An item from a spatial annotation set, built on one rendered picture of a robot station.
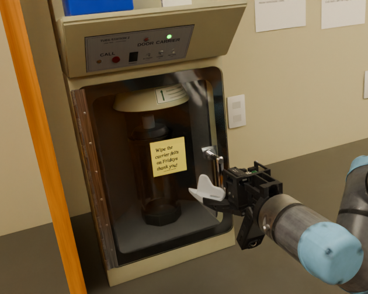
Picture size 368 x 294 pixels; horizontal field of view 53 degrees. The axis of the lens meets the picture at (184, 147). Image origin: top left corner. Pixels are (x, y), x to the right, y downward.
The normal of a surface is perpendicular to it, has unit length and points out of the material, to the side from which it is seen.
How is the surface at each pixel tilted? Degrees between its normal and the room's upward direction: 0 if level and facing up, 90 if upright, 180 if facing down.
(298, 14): 90
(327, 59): 90
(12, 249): 0
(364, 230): 45
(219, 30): 135
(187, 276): 0
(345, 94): 90
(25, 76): 90
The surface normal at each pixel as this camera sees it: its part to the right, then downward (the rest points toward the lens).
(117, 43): 0.34, 0.85
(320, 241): -0.62, -0.61
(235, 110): 0.37, 0.26
